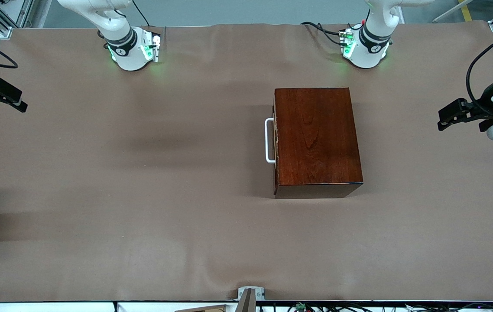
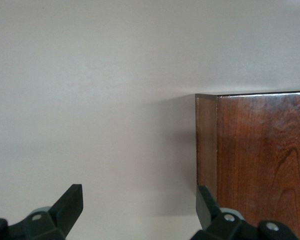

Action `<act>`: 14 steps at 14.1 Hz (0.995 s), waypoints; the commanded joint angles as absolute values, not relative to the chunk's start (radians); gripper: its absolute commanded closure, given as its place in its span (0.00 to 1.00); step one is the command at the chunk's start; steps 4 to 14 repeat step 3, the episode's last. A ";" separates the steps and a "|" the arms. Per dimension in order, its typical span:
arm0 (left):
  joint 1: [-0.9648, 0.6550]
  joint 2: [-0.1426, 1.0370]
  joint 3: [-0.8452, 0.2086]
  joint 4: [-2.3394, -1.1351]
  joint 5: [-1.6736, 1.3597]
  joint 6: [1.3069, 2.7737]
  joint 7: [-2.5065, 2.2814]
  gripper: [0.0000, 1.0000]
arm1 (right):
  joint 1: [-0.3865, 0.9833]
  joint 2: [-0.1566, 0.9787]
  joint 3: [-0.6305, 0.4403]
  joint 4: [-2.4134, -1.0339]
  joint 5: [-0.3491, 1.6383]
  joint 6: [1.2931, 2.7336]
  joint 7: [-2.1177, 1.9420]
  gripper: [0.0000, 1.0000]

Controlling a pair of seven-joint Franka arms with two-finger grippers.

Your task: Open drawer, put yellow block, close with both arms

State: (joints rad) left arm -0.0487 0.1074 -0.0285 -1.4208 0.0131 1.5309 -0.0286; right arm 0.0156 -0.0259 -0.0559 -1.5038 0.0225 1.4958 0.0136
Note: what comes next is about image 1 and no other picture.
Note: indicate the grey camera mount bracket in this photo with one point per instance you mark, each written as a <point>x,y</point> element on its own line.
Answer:
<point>251,299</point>

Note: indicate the dark brown wooden cabinet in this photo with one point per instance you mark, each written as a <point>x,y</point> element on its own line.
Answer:
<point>316,138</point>

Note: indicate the light wooden plank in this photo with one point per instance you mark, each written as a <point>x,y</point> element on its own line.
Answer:
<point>205,308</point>

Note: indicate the green terminal connector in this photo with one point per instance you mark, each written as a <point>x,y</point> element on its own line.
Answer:
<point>300,306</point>

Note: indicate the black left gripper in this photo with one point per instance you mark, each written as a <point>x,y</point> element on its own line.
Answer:
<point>487,98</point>

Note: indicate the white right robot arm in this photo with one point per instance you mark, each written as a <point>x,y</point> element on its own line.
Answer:
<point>121,47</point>

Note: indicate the brown table cloth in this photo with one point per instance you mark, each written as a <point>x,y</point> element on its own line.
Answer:
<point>186,238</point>

